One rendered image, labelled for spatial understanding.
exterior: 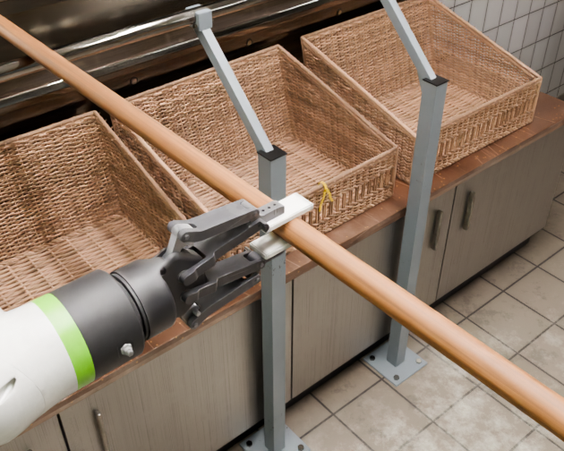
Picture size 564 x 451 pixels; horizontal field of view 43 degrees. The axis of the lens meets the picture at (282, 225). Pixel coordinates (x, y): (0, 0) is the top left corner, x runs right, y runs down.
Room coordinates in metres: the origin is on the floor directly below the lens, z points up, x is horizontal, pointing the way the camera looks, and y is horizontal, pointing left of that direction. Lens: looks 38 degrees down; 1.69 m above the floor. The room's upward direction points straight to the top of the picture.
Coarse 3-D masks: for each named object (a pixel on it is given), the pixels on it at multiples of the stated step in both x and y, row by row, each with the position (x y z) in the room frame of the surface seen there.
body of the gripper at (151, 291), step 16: (160, 256) 0.53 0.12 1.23; (176, 256) 0.53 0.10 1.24; (192, 256) 0.54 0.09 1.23; (112, 272) 0.52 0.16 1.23; (128, 272) 0.51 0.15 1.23; (144, 272) 0.51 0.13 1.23; (160, 272) 0.52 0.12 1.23; (176, 272) 0.53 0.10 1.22; (128, 288) 0.49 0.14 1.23; (144, 288) 0.49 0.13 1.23; (160, 288) 0.50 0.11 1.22; (176, 288) 0.53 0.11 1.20; (144, 304) 0.48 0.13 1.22; (160, 304) 0.49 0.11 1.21; (176, 304) 0.52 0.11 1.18; (144, 320) 0.47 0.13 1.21; (160, 320) 0.48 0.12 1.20
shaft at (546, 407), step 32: (0, 32) 1.16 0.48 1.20; (64, 64) 1.01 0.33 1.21; (96, 96) 0.92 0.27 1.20; (160, 128) 0.82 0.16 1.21; (192, 160) 0.75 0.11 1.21; (224, 192) 0.69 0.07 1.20; (256, 192) 0.67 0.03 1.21; (288, 224) 0.62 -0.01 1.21; (320, 256) 0.57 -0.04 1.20; (352, 256) 0.56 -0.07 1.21; (352, 288) 0.53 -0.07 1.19; (384, 288) 0.51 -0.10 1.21; (416, 320) 0.47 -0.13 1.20; (448, 320) 0.47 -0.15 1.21; (448, 352) 0.44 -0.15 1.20; (480, 352) 0.43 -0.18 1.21; (512, 384) 0.40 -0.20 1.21; (544, 416) 0.37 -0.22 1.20
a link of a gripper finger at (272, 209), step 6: (246, 204) 0.60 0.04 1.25; (270, 204) 0.63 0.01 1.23; (276, 204) 0.63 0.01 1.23; (264, 210) 0.62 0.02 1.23; (270, 210) 0.61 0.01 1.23; (276, 210) 0.62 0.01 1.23; (282, 210) 0.62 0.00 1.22; (264, 216) 0.61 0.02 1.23; (270, 216) 0.61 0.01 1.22; (276, 216) 0.62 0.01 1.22
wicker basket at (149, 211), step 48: (0, 144) 1.37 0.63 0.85; (96, 144) 1.49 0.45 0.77; (0, 192) 1.33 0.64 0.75; (48, 192) 1.38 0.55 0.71; (96, 192) 1.45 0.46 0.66; (144, 192) 1.35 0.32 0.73; (0, 240) 1.28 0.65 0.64; (48, 240) 1.34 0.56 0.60; (96, 240) 1.35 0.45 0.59; (144, 240) 1.35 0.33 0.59; (0, 288) 1.18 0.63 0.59
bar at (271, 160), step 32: (224, 0) 1.38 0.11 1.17; (256, 0) 1.41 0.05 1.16; (384, 0) 1.60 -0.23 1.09; (128, 32) 1.23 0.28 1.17; (160, 32) 1.27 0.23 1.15; (0, 64) 1.09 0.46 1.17; (32, 64) 1.11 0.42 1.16; (224, 64) 1.28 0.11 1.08; (416, 64) 1.52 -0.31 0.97; (256, 128) 1.20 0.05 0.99; (416, 160) 1.48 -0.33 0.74; (416, 192) 1.46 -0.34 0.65; (416, 224) 1.46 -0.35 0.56; (416, 256) 1.47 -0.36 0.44; (384, 352) 1.52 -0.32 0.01; (256, 448) 1.17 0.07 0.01; (288, 448) 1.17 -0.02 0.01
